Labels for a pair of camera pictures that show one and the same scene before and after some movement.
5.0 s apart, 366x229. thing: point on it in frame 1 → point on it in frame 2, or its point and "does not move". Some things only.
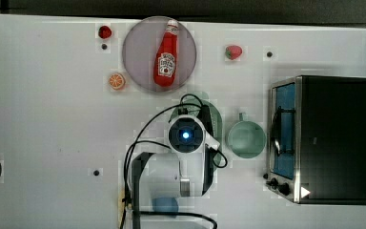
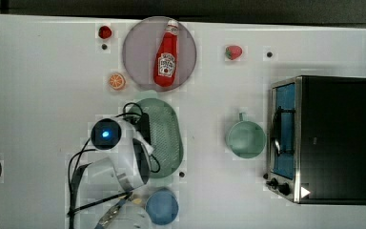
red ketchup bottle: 167,56 does not move
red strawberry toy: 233,52 does not move
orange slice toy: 116,81 does not move
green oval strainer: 191,106 → 166,136
